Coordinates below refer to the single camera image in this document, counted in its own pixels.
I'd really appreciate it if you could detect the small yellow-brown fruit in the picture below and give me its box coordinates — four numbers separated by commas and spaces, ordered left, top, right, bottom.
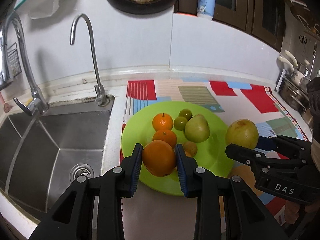
183, 141, 197, 157

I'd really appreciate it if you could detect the large green apple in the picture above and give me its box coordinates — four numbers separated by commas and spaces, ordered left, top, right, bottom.
184, 114, 210, 143

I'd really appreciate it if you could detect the dark green round fruit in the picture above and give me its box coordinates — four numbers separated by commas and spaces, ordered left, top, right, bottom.
178, 109, 193, 120

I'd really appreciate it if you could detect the small green fruit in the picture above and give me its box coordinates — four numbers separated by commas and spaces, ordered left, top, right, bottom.
174, 116, 188, 131

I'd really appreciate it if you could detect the orange tangerine with stem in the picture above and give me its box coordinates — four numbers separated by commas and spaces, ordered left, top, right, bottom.
152, 129, 177, 148

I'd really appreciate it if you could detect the orange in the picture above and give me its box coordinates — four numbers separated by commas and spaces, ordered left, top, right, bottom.
142, 140, 176, 177

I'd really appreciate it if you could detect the small orange tangerine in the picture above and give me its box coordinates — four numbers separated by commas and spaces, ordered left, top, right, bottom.
185, 151, 193, 158

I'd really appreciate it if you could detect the tall chrome kitchen faucet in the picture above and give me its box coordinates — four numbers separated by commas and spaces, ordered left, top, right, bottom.
0, 12, 50, 117

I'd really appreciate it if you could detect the right hand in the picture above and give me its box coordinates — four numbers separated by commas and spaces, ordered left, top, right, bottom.
284, 200, 320, 224

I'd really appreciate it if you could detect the lime green plate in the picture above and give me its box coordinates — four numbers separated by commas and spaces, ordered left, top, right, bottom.
121, 101, 235, 197

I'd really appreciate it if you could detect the stainless steel pot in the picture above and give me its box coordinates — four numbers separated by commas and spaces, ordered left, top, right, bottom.
279, 81, 309, 113

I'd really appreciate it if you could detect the metal dish rack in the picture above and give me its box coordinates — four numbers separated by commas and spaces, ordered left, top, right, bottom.
274, 69, 307, 93

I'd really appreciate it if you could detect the stainless steel sink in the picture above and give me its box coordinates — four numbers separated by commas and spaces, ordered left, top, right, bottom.
1, 96, 114, 220

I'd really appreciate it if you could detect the colourful patterned table mat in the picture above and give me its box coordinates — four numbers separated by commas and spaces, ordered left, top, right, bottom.
119, 78, 309, 227

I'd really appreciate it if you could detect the thin chrome gooseneck faucet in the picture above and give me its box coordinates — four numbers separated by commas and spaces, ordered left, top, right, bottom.
69, 13, 111, 107

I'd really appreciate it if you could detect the white blue soap bottle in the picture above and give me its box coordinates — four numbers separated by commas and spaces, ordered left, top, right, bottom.
197, 0, 216, 21

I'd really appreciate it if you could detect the cream knife handle lower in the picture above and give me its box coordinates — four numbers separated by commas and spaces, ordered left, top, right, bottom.
278, 56, 294, 72

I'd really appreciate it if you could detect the cream knife handle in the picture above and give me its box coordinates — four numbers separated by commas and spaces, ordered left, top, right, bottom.
278, 56, 294, 72
284, 50, 298, 68

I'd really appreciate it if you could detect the cream knife handle upper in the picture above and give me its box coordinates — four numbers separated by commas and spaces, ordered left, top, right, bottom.
284, 50, 298, 68

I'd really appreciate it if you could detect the dark wooden window frame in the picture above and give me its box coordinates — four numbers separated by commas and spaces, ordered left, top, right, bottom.
173, 0, 287, 53

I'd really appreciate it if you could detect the wire sink caddy basket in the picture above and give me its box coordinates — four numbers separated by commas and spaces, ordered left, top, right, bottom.
1, 42, 22, 90

